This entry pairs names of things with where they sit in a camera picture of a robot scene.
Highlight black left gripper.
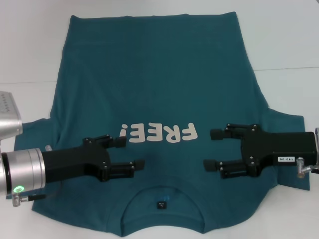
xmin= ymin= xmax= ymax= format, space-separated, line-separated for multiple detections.
xmin=41 ymin=133 xmax=146 ymax=184

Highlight arm connector cable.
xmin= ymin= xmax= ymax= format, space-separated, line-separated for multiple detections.
xmin=296 ymin=156 xmax=319 ymax=179
xmin=11 ymin=194 xmax=47 ymax=222

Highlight left arm connector cable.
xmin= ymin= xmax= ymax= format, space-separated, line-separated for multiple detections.
xmin=11 ymin=194 xmax=47 ymax=222

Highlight teal FREE print t-shirt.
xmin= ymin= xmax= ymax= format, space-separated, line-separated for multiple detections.
xmin=13 ymin=11 xmax=311 ymax=238

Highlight right arm connector cable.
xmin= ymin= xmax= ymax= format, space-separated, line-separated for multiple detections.
xmin=296 ymin=156 xmax=319 ymax=179

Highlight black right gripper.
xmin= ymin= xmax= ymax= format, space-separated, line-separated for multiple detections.
xmin=202 ymin=123 xmax=318 ymax=179

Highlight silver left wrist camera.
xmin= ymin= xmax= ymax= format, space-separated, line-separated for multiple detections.
xmin=0 ymin=91 xmax=24 ymax=140

